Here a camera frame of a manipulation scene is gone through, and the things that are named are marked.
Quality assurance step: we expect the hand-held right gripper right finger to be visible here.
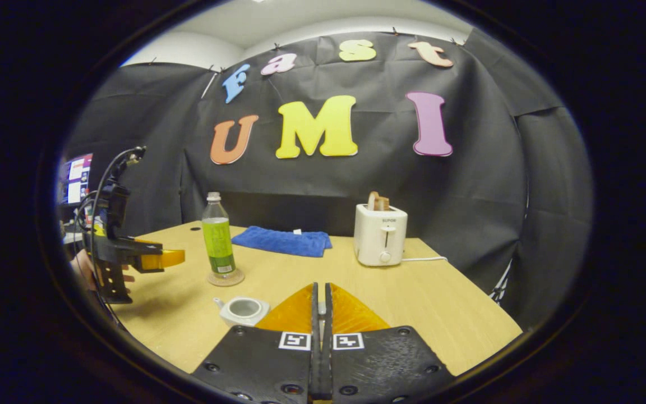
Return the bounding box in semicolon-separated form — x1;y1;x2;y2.
323;282;455;404

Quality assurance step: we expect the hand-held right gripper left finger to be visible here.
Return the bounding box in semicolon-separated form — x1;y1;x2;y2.
191;282;322;404

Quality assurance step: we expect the white ceramic teacup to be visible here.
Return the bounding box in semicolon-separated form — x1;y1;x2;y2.
214;296;271;328

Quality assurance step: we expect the green label water bottle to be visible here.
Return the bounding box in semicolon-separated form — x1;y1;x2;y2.
201;192;237;277

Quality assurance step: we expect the round wooden coaster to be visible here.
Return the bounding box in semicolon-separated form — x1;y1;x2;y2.
207;268;245;287

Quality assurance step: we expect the computer monitor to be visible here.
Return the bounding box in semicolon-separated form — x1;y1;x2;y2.
59;153;94;206

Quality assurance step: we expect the blue towel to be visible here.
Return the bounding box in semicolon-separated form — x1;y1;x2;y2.
232;226;333;258

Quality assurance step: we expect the white toaster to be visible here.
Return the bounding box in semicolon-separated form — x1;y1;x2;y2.
354;204;408;267

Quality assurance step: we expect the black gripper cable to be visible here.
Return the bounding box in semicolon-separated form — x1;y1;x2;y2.
74;145;147;332

